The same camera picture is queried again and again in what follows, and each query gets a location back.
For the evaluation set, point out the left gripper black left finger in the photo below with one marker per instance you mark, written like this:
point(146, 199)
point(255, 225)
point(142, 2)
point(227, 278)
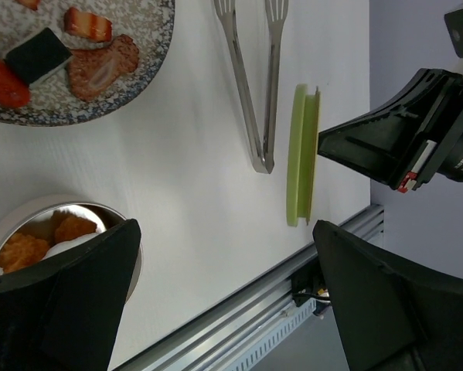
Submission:
point(63, 313)

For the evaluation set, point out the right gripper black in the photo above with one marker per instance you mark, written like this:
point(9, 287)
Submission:
point(406, 141)

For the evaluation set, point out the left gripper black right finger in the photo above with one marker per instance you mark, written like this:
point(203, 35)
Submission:
point(391, 313)

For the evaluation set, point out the stainless steel bowl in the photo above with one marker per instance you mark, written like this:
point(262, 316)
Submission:
point(109, 215)

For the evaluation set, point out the orange fried shrimp toy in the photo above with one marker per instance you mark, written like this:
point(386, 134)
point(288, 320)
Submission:
point(73, 227)

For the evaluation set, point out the green round lid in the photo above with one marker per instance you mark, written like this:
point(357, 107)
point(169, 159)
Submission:
point(302, 152)

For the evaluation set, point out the fried egg toy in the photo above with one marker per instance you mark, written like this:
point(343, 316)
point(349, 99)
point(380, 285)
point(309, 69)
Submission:
point(44, 224)

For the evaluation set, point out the stainless steel tongs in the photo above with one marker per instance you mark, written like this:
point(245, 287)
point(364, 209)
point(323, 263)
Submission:
point(261, 146)

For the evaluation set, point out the orange fried nugget toy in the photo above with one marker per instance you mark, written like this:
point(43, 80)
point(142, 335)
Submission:
point(22, 251)

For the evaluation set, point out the silver patterned plate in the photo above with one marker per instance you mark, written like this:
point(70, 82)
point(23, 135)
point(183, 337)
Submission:
point(149, 23)

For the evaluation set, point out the red sausage toy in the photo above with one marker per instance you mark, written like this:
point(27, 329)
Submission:
point(13, 92)

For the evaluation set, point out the bacon slice toy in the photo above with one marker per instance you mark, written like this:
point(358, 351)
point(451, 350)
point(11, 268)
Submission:
point(91, 71)

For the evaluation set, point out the white rice cube toy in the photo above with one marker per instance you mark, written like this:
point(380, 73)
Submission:
point(38, 57)

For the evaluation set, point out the white slotted cable duct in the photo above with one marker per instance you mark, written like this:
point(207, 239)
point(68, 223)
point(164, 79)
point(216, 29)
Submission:
point(269, 337)

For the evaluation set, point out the aluminium front rail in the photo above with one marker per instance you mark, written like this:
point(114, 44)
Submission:
point(197, 317)

